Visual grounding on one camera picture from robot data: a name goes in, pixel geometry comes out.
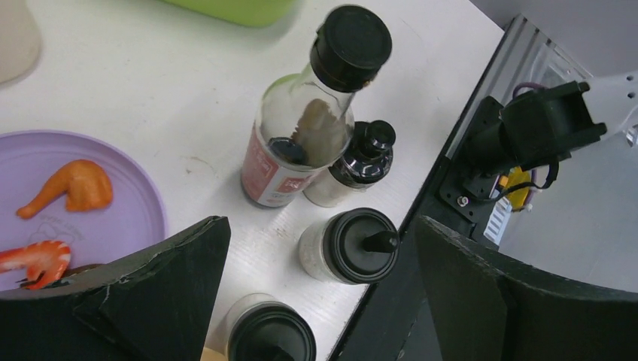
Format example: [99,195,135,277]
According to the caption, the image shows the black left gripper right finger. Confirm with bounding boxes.
[415,217,637,360]

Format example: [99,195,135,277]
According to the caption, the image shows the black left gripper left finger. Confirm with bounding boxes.
[1,216,231,360]

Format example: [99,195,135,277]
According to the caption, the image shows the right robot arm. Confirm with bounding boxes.
[463,71,637,174]

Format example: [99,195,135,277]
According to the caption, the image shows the orange plate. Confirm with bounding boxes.
[200,347,228,361]

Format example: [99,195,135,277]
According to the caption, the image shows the purple plate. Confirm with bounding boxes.
[1,131,168,290]

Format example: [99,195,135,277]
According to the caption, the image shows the black lid spice jar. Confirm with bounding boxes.
[223,293,317,361]

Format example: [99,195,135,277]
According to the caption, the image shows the orange shrimp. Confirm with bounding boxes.
[1,240,71,290]

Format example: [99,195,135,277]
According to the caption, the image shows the dark brown shrimp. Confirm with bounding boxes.
[17,263,103,288]

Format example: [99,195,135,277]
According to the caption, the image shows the orange chicken drumstick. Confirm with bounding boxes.
[16,159,114,220]

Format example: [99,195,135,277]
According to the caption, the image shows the black lid seasoning jar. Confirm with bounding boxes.
[298,208,400,285]

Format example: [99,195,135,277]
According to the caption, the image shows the glossy lid spice jar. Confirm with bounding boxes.
[303,120,396,208]

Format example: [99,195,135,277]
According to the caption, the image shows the red label sauce bottle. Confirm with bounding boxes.
[241,5,392,208]

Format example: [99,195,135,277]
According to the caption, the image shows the cream plastic bin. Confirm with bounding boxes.
[1,0,42,83]

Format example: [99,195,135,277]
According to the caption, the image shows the green plastic tub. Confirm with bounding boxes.
[166,0,297,27]

